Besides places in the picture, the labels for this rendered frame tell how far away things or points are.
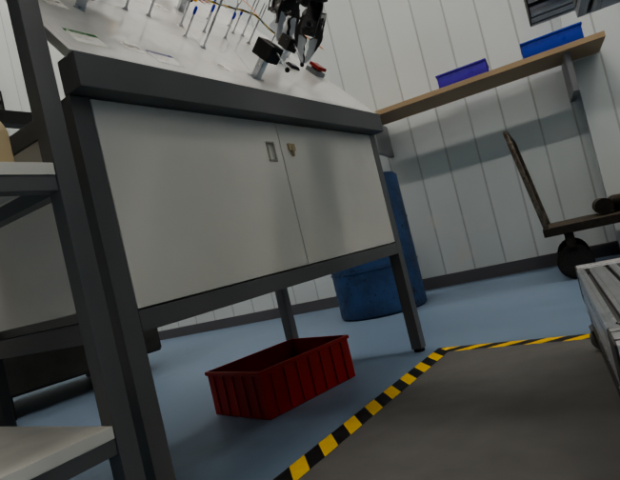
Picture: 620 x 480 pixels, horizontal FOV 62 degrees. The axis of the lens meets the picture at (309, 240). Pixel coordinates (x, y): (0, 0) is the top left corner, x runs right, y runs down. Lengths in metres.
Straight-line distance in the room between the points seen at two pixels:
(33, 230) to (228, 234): 0.39
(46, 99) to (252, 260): 0.55
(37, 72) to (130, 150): 0.21
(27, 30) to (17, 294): 0.56
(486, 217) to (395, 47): 1.35
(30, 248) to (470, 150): 2.98
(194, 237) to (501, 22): 3.02
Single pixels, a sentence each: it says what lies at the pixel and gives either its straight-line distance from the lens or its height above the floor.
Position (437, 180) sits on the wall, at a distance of 3.67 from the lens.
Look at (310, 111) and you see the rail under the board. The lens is 1.51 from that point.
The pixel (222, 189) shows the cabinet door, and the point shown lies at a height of 0.62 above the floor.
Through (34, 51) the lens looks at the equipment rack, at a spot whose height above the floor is 0.84.
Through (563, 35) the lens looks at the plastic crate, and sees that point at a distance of 3.37.
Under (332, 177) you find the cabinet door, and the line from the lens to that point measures 1.58.
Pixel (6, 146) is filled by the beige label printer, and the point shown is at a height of 0.70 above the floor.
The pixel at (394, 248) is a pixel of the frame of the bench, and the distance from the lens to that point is 1.83.
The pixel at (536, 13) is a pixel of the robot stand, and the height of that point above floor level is 0.85.
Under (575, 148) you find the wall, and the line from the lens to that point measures 3.63.
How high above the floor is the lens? 0.42
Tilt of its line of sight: 2 degrees up
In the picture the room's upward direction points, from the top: 13 degrees counter-clockwise
